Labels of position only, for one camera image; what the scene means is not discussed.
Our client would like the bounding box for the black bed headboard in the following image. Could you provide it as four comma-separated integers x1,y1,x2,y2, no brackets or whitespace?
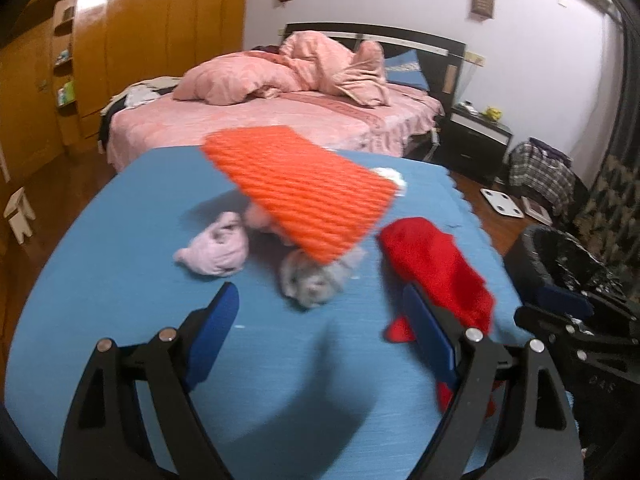
284,22,468,107

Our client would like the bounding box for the white bathroom scale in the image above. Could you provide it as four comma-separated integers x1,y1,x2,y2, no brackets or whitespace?
480,187,525,219

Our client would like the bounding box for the blue pillow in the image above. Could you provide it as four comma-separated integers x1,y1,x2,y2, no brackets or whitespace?
384,50,431,92

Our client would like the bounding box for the black nightstand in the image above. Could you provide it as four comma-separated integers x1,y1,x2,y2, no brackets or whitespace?
440,102,514,183

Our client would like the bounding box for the plaid bag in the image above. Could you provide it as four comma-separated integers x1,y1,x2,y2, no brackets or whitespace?
507,139,576,211

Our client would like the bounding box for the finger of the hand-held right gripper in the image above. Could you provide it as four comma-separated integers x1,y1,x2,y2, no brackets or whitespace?
537,284,608,317
515,306,581,347

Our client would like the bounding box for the pink duvet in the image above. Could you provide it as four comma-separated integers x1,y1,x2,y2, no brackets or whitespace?
172,31,392,108

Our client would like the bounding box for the white wooden stool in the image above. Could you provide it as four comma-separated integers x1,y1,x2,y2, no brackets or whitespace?
4,187,36,245

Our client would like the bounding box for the wardrobe open shelf unit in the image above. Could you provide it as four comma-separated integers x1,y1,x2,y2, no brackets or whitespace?
52,0,78,111

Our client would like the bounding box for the small white paper scrap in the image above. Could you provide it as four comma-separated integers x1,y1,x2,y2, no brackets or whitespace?
372,166,407,193

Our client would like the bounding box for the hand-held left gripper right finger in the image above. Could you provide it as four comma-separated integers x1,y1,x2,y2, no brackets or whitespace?
401,282,585,480

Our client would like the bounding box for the flat framed box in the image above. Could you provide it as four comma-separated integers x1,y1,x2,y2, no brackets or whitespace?
522,197,553,226

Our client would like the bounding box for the bin with black liner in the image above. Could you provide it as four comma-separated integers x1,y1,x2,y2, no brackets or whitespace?
502,224,640,321

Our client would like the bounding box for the patterned dark curtain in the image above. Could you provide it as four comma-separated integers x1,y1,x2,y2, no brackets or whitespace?
575,155,640,266

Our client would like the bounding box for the bed with pink sheet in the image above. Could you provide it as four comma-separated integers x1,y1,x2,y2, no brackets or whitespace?
102,77,446,171

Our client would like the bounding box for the pink face mask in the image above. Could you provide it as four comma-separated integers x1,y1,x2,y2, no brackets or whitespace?
173,211,249,277

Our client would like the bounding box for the orange foam net sleeve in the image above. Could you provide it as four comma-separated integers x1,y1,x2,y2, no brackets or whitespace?
200,125,400,265

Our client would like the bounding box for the white tissue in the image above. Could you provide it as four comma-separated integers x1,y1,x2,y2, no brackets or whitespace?
279,247,366,308

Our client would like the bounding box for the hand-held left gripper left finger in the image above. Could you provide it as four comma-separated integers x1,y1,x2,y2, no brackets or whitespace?
59,282,240,480

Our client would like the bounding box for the pile of clothes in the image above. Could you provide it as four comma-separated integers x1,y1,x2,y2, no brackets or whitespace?
100,76,183,113

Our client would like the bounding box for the wooden wardrobe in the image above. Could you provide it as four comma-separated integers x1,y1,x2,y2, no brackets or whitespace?
0,0,251,161

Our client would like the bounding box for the red plastic bag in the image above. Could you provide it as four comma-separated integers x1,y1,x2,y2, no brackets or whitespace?
377,217,497,416

